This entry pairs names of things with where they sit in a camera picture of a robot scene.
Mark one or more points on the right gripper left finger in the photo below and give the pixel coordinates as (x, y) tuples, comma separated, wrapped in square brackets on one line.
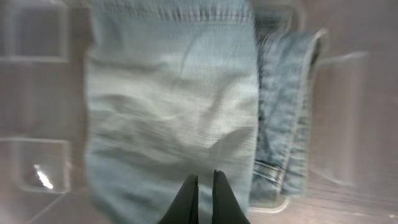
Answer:
[(184, 208)]

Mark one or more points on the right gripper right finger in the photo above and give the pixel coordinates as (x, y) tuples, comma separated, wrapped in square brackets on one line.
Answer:
[(226, 209)]

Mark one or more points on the light wash jeans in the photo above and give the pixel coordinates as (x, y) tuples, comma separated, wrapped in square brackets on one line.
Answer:
[(179, 88)]

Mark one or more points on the clear plastic storage bin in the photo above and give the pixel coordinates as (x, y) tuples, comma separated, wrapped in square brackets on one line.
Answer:
[(352, 161)]

